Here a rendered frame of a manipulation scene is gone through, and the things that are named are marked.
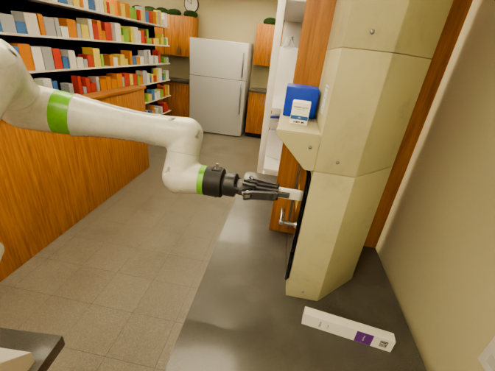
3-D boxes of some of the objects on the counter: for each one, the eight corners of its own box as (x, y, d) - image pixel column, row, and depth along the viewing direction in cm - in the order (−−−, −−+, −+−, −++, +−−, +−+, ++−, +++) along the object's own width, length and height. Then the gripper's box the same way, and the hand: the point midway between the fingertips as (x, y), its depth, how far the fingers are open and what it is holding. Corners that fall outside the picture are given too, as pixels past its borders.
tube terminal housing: (343, 249, 120) (406, 58, 86) (359, 310, 91) (462, 59, 57) (287, 238, 122) (326, 49, 88) (285, 295, 94) (342, 47, 59)
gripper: (219, 181, 76) (304, 194, 74) (229, 164, 88) (303, 176, 86) (218, 204, 80) (299, 217, 77) (227, 185, 91) (298, 196, 89)
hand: (289, 193), depth 82 cm, fingers closed
